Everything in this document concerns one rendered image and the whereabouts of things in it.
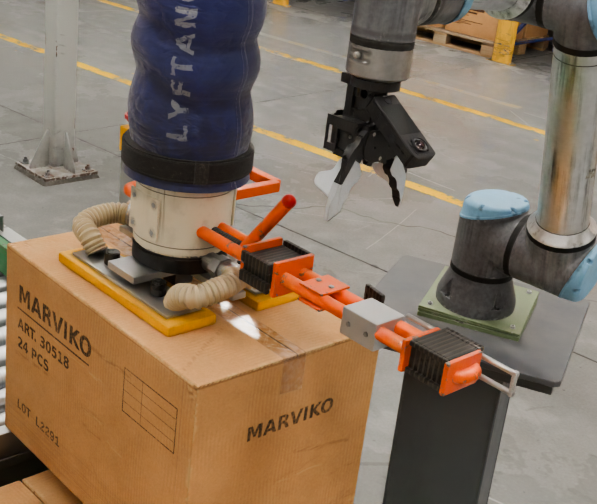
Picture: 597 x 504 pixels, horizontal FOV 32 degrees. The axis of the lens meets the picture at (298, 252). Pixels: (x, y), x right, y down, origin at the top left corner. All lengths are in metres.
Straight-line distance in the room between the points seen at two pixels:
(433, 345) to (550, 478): 2.00
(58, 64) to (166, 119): 3.64
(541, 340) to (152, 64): 1.21
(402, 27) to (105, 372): 0.77
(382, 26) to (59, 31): 3.94
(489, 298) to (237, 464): 0.94
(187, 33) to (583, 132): 0.87
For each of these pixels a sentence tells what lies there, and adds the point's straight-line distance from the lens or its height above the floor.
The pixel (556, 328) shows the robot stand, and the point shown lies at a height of 0.75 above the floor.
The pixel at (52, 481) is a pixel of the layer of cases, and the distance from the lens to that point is 2.17.
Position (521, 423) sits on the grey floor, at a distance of 3.67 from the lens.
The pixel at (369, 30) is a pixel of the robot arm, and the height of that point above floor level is 1.54.
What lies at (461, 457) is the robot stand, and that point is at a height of 0.42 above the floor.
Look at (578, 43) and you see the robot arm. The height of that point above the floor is 1.47.
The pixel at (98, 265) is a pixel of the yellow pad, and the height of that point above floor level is 1.03.
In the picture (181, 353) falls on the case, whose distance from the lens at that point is 1.67.
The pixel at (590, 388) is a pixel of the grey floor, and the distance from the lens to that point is 4.01.
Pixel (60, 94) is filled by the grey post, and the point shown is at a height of 0.42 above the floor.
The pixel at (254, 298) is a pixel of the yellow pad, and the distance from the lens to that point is 1.82.
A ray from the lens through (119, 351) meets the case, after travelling 1.75.
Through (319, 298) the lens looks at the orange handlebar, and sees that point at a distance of 1.58.
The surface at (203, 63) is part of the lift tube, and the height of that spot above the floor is 1.43.
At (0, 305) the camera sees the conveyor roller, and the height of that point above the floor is 0.53.
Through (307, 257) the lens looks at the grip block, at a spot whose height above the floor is 1.16.
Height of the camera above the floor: 1.79
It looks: 22 degrees down
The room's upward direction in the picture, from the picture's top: 7 degrees clockwise
